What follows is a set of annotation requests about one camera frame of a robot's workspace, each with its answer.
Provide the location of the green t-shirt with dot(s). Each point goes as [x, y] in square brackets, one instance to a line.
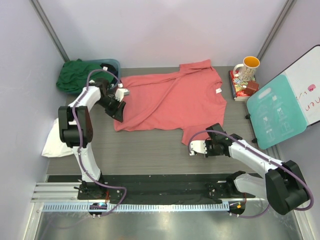
[75, 77]

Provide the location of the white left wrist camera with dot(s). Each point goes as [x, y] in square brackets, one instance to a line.
[121, 92]

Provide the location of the small brown box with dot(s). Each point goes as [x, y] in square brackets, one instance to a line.
[251, 88]

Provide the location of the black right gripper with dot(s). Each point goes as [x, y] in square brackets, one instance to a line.
[208, 153]

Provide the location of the whiteboard with black frame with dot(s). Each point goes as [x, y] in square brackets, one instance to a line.
[303, 75]

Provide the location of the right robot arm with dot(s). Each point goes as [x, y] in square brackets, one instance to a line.
[280, 183]

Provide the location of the teal folding board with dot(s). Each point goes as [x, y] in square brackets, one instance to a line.
[275, 113]

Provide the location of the aluminium rail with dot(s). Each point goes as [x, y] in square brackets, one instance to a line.
[62, 188]

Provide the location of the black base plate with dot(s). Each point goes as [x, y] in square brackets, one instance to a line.
[170, 189]

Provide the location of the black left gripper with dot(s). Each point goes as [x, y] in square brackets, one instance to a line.
[117, 112]

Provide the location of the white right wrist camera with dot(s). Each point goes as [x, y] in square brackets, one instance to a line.
[197, 147]

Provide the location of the pink t-shirt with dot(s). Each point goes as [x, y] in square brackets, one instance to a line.
[189, 99]

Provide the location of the dark navy t-shirt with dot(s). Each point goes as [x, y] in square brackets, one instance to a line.
[110, 68]

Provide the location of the folded white t-shirt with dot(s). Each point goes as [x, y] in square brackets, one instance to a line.
[54, 147]

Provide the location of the white mug orange inside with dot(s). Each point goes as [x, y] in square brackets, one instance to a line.
[246, 70]

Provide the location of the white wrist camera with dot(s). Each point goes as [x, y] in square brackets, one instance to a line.
[197, 147]
[121, 92]

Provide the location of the red book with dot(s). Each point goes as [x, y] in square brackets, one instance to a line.
[238, 87]

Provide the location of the blue plastic bin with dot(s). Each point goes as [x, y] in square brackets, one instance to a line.
[115, 72]

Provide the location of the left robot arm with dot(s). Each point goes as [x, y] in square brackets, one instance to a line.
[76, 131]

